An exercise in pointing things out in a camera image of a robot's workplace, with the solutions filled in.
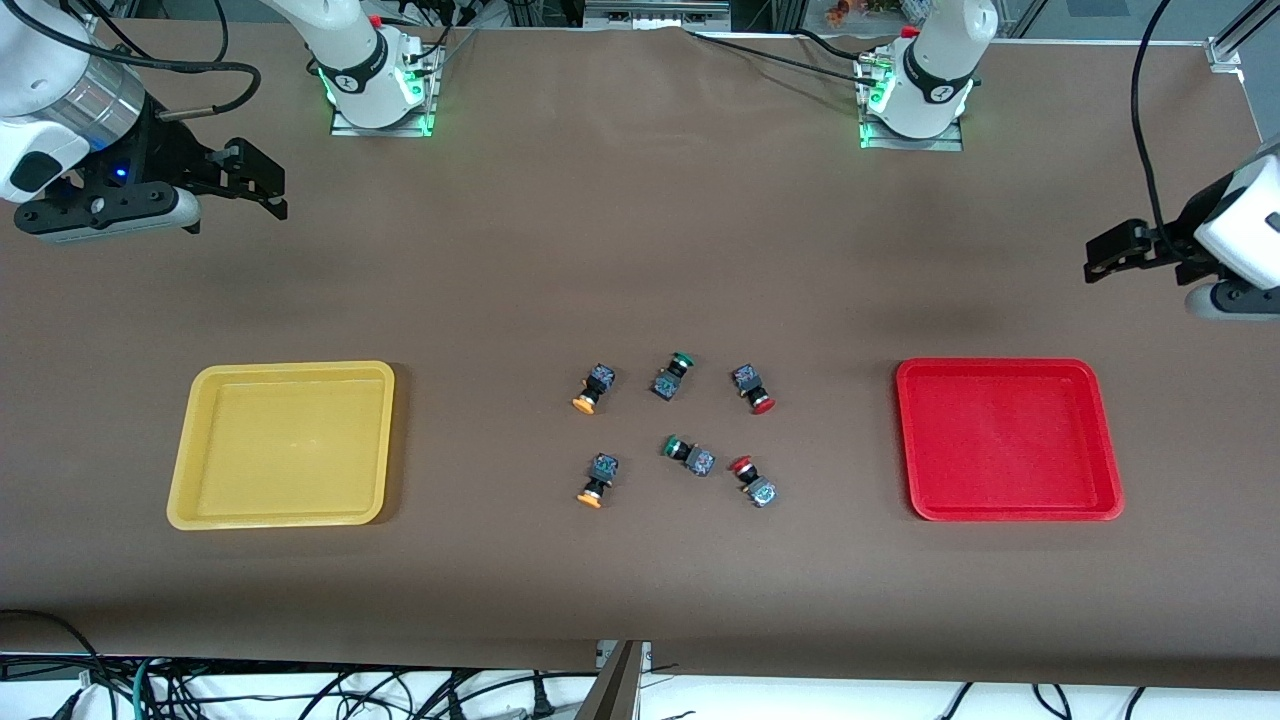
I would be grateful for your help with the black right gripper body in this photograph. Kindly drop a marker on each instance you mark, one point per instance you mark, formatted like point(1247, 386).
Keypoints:
point(168, 152)

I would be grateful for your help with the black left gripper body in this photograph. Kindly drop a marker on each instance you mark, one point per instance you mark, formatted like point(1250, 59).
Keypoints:
point(1168, 249)

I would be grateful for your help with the red mushroom push button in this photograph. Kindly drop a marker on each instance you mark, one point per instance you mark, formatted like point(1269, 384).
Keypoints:
point(762, 490)
point(748, 380)

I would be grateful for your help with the yellow mushroom push button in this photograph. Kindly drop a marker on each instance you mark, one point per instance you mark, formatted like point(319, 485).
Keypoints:
point(603, 470)
point(598, 382)

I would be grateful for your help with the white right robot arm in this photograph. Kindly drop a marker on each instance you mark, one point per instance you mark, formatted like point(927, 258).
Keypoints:
point(360, 50)

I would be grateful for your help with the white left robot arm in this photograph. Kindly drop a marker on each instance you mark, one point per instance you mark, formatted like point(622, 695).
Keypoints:
point(940, 60)

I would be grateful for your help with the red plastic tray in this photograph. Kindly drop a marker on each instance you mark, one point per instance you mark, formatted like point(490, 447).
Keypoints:
point(1005, 440)

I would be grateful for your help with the yellow plastic tray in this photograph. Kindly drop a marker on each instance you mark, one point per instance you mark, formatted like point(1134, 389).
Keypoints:
point(285, 450)

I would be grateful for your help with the brown table cover sheet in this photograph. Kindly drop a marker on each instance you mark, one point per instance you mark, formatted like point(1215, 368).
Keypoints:
point(640, 250)

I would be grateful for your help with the green mushroom push button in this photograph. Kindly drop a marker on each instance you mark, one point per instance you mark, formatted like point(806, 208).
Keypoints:
point(665, 383)
point(698, 461)

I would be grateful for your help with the black power plug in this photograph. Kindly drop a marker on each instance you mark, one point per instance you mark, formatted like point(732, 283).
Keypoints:
point(542, 700)

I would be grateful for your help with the metal table leg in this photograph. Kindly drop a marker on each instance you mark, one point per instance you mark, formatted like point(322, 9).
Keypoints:
point(615, 690)

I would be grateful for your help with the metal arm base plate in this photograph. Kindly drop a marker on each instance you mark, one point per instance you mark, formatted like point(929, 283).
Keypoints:
point(950, 143)
point(345, 125)

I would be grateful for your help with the aluminium frame profile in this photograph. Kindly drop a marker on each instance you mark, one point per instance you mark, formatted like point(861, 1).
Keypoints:
point(1235, 45)

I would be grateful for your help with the aluminium frame rail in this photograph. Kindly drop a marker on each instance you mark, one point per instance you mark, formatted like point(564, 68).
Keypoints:
point(650, 12)

